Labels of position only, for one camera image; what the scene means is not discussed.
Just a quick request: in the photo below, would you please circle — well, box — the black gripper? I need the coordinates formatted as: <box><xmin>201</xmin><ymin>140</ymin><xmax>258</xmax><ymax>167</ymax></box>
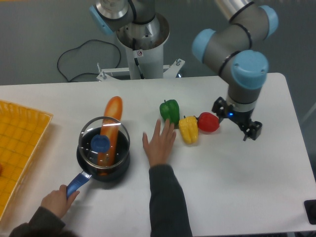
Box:
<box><xmin>212</xmin><ymin>97</ymin><xmax>262</xmax><ymax>141</ymax></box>

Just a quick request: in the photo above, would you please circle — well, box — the glass pot lid blue knob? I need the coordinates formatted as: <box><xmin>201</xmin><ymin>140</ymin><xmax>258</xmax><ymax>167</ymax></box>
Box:
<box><xmin>78</xmin><ymin>117</ymin><xmax>130</xmax><ymax>173</ymax></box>

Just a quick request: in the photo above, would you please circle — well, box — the dark saucepan blue handle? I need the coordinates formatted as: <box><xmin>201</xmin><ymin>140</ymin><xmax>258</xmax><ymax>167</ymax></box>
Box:
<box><xmin>67</xmin><ymin>127</ymin><xmax>130</xmax><ymax>197</ymax></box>

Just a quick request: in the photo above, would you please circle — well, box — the dark grey left sleeve forearm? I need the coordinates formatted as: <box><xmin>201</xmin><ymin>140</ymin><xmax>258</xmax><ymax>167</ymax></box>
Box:
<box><xmin>9</xmin><ymin>206</ymin><xmax>77</xmax><ymax>237</ymax></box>

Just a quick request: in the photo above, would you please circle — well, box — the dark grey right sleeve forearm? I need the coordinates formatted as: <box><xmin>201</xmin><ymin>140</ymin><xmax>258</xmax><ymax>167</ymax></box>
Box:
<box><xmin>149</xmin><ymin>164</ymin><xmax>193</xmax><ymax>237</ymax></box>

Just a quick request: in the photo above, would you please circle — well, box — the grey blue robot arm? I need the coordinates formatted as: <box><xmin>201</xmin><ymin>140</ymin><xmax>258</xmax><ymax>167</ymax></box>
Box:
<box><xmin>89</xmin><ymin>0</ymin><xmax>278</xmax><ymax>140</ymax></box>

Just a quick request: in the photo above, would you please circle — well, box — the person right hand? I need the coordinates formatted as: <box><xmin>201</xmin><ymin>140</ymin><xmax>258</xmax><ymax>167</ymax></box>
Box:
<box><xmin>142</xmin><ymin>119</ymin><xmax>176</xmax><ymax>168</ymax></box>

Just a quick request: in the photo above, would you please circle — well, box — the person left hand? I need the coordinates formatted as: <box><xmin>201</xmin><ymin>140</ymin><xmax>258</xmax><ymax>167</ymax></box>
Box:
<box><xmin>40</xmin><ymin>185</ymin><xmax>80</xmax><ymax>219</ymax></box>

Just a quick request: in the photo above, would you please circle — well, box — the red toy bell pepper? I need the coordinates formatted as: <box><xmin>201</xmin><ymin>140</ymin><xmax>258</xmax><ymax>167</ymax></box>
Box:
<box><xmin>196</xmin><ymin>112</ymin><xmax>220</xmax><ymax>133</ymax></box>

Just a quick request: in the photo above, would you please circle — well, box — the yellow toy bell pepper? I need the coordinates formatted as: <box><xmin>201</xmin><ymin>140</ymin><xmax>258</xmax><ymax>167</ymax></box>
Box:
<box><xmin>178</xmin><ymin>116</ymin><xmax>198</xmax><ymax>144</ymax></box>

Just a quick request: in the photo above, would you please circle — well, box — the green toy bell pepper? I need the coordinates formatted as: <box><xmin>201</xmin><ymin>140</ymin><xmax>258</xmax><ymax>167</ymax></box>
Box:
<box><xmin>159</xmin><ymin>99</ymin><xmax>180</xmax><ymax>128</ymax></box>

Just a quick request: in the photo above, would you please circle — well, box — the black device table corner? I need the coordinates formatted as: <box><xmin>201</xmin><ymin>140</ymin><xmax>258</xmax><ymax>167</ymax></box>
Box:
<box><xmin>304</xmin><ymin>199</ymin><xmax>316</xmax><ymax>225</ymax></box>

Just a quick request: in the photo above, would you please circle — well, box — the orange toy baguette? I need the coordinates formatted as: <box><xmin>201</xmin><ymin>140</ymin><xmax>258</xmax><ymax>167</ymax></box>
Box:
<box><xmin>97</xmin><ymin>96</ymin><xmax>123</xmax><ymax>167</ymax></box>

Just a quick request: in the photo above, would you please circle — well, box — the yellow plastic basket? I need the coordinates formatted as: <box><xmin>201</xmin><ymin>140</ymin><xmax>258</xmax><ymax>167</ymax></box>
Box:
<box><xmin>0</xmin><ymin>100</ymin><xmax>53</xmax><ymax>217</ymax></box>

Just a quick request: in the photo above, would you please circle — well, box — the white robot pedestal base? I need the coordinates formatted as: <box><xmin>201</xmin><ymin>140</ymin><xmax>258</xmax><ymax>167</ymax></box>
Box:
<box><xmin>96</xmin><ymin>12</ymin><xmax>186</xmax><ymax>82</ymax></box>

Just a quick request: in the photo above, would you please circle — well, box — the black cable on floor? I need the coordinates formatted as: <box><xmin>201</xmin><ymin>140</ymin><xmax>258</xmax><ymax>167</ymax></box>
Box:
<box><xmin>57</xmin><ymin>39</ymin><xmax>121</xmax><ymax>83</ymax></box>

